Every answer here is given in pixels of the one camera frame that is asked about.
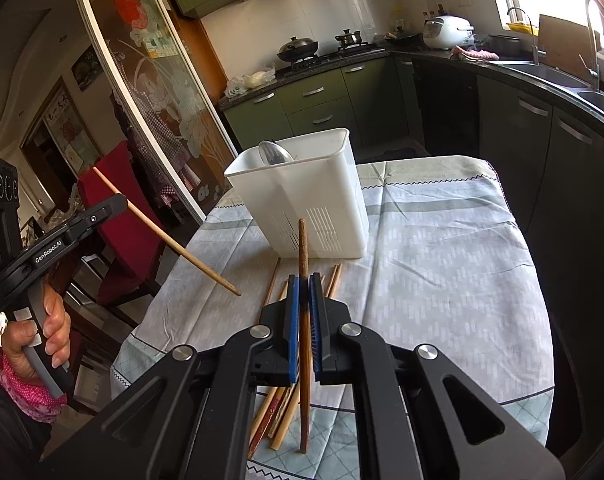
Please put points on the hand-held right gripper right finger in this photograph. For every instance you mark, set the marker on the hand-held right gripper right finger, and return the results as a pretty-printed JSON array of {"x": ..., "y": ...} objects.
[{"x": 316, "y": 355}]

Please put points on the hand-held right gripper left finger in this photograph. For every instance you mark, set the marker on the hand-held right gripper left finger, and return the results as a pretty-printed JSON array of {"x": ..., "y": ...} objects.
[{"x": 293, "y": 330}]

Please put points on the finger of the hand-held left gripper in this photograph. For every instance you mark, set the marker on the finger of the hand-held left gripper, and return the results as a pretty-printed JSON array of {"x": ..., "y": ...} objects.
[{"x": 101, "y": 212}]

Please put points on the set of wooden chopsticks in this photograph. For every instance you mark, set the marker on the set of wooden chopsticks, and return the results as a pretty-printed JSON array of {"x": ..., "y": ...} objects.
[{"x": 273, "y": 282}]

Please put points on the dark brown chopstick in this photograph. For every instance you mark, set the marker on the dark brown chopstick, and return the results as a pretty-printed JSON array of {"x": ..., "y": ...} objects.
[{"x": 303, "y": 255}]

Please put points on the light wooden chopstick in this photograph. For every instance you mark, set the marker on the light wooden chopstick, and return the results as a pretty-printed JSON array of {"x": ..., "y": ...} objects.
[{"x": 181, "y": 247}]

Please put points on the white plastic utensil holder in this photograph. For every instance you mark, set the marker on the white plastic utensil holder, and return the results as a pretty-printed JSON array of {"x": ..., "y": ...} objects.
[{"x": 302, "y": 195}]

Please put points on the person's left forearm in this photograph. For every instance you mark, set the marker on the person's left forearm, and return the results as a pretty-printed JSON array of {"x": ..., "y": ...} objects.
[{"x": 26, "y": 395}]

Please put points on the person's left hand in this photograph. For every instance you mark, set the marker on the person's left hand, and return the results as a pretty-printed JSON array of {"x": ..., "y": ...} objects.
[{"x": 56, "y": 325}]

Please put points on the red chair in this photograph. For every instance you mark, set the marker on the red chair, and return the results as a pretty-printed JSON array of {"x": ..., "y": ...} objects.
[{"x": 131, "y": 260}]

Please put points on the floral glass sliding door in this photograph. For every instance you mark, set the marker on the floral glass sliding door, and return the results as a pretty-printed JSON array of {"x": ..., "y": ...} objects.
[{"x": 146, "y": 85}]

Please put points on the patterned tablecloth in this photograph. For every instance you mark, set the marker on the patterned tablecloth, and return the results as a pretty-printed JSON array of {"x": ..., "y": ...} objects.
[{"x": 432, "y": 285}]

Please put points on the white plastic bags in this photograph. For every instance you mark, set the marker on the white plastic bags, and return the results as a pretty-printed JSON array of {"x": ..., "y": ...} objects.
[{"x": 254, "y": 80}]

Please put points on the green base cabinets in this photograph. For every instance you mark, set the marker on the green base cabinets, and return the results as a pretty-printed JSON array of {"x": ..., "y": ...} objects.
[{"x": 312, "y": 110}]

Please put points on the black wok with lid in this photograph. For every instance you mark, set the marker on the black wok with lid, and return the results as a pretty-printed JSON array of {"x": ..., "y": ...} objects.
[{"x": 298, "y": 49}]

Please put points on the gas stove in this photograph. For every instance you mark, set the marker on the gas stove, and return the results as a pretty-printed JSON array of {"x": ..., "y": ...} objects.
[{"x": 332, "y": 55}]

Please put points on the frying pan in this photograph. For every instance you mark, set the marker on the frying pan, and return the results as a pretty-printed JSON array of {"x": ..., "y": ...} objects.
[{"x": 407, "y": 37}]

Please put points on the pink cloth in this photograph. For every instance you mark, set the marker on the pink cloth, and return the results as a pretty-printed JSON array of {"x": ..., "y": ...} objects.
[{"x": 474, "y": 54}]

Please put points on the white rice cooker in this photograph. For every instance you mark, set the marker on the white rice cooker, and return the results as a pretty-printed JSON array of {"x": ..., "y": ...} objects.
[{"x": 447, "y": 34}]

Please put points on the dark sauce bottles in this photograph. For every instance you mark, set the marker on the dark sauce bottles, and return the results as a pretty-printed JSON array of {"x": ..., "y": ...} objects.
[{"x": 439, "y": 14}]

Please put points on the black kitchen countertop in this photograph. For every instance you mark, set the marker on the black kitchen countertop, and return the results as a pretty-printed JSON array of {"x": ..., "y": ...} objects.
[{"x": 547, "y": 91}]

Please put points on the steel sink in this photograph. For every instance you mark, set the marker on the steel sink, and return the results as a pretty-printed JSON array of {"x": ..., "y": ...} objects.
[{"x": 547, "y": 74}]

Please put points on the small chrome faucet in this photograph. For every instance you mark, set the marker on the small chrome faucet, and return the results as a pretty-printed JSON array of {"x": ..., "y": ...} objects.
[{"x": 535, "y": 52}]

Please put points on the yellow tray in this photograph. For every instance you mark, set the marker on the yellow tray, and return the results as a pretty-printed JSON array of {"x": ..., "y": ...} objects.
[{"x": 522, "y": 27}]

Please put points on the tall chrome faucet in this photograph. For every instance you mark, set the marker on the tall chrome faucet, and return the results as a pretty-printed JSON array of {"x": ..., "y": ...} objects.
[{"x": 593, "y": 67}]

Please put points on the wooden cutting board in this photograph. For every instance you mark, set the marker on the wooden cutting board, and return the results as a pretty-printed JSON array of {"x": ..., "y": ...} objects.
[{"x": 562, "y": 35}]

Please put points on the dark framed wall picture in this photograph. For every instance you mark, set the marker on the dark framed wall picture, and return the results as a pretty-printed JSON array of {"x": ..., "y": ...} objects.
[{"x": 87, "y": 67}]

